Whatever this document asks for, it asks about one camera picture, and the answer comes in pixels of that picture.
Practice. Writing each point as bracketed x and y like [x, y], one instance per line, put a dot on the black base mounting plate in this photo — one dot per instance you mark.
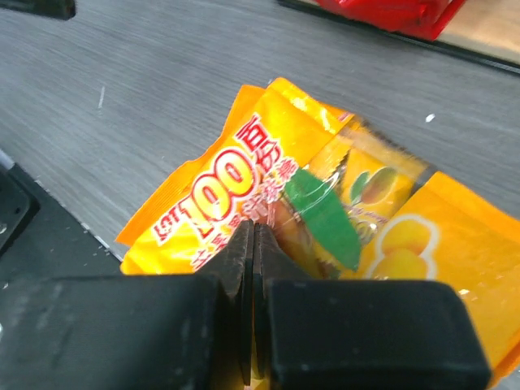
[40, 238]

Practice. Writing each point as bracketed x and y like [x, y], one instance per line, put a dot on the red fruit candy bag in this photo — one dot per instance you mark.
[423, 19]

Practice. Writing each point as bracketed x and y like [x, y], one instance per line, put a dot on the orange candy bag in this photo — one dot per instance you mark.
[343, 201]

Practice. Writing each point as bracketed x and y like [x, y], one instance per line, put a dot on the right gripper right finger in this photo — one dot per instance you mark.
[358, 334]

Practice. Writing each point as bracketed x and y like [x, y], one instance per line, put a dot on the black wooden two-tier shelf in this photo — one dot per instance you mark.
[485, 32]

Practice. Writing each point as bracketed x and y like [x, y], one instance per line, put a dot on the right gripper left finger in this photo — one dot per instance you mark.
[190, 331]

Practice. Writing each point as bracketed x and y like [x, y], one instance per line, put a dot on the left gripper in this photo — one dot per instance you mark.
[53, 9]

